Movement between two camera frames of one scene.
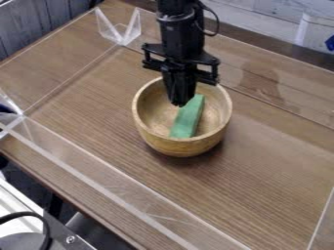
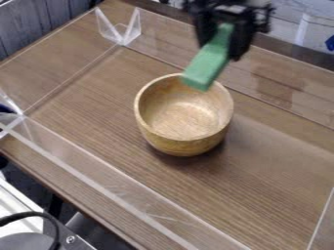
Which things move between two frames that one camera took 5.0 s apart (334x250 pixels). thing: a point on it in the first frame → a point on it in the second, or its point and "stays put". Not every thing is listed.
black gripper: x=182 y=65 → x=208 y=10
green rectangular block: x=187 y=116 → x=210 y=60
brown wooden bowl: x=155 y=114 stays put
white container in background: x=314 y=28 stays put
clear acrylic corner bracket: x=120 y=33 stays put
